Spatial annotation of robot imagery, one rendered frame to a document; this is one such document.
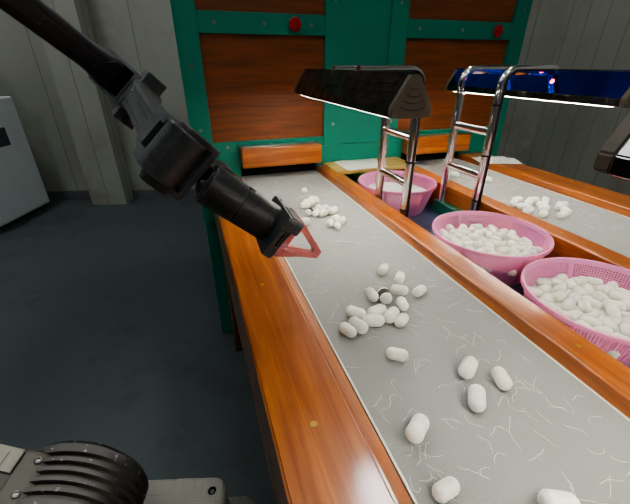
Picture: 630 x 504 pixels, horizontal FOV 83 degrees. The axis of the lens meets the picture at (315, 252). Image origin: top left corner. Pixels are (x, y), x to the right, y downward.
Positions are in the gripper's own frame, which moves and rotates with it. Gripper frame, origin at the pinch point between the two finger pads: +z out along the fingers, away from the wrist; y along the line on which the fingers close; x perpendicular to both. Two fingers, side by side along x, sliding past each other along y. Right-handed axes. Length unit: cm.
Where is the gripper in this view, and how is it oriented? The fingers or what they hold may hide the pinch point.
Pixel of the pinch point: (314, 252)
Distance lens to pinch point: 56.3
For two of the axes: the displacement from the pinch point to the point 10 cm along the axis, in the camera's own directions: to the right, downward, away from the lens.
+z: 7.3, 4.7, 4.9
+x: -6.1, 7.7, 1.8
